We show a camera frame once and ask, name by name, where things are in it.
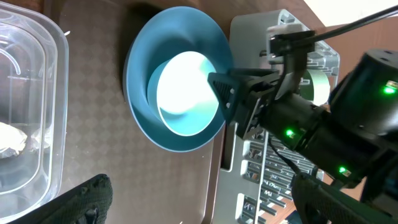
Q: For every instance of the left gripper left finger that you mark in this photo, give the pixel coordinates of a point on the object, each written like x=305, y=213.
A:
x=87, y=203

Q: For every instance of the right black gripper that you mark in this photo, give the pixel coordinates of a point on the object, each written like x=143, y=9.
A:
x=245, y=97

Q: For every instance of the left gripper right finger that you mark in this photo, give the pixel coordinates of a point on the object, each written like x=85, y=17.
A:
x=317, y=203

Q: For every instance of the light blue small bowl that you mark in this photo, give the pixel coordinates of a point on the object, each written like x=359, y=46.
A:
x=180, y=96

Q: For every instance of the mint green bowl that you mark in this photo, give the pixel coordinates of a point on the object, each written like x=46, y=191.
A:
x=315, y=87

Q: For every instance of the dark blue plate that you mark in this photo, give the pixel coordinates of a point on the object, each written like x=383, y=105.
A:
x=166, y=34

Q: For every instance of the white tissue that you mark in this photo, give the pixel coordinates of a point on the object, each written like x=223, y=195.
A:
x=14, y=141

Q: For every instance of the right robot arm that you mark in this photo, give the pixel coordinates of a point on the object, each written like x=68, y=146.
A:
x=353, y=141

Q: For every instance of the grey dishwasher rack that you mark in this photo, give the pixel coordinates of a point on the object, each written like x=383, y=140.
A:
x=253, y=184

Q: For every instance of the clear plastic bin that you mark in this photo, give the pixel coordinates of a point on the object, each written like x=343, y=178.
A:
x=34, y=95

